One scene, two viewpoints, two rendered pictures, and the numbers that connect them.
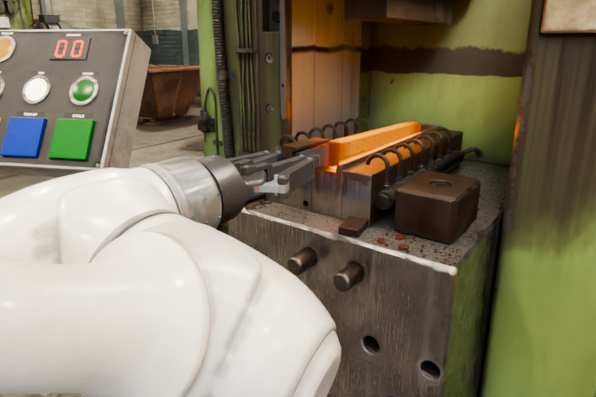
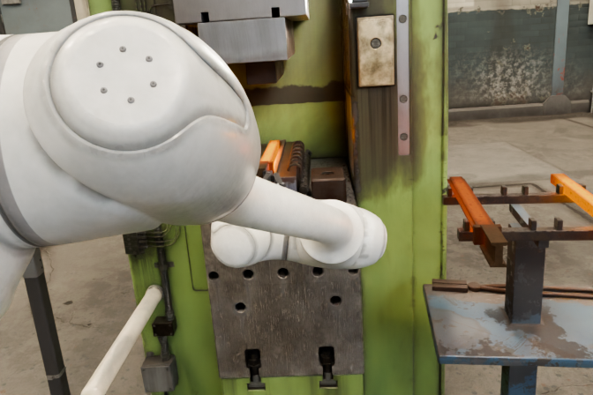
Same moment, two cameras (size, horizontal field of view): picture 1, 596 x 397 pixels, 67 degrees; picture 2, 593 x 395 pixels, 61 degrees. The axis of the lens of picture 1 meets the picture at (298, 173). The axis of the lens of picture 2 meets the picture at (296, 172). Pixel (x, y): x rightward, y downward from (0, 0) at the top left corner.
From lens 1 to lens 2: 0.68 m
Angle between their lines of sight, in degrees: 32
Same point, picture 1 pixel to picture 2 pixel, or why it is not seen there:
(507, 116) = (322, 126)
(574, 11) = (372, 76)
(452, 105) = (286, 124)
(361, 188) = (289, 185)
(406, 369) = (340, 275)
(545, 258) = (379, 200)
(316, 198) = not seen: hidden behind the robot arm
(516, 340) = not seen: hidden behind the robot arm
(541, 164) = (369, 152)
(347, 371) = (304, 294)
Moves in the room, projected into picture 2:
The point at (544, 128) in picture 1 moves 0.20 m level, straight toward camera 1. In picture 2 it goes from (367, 133) to (386, 149)
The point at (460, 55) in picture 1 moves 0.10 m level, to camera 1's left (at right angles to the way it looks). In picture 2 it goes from (286, 91) to (259, 94)
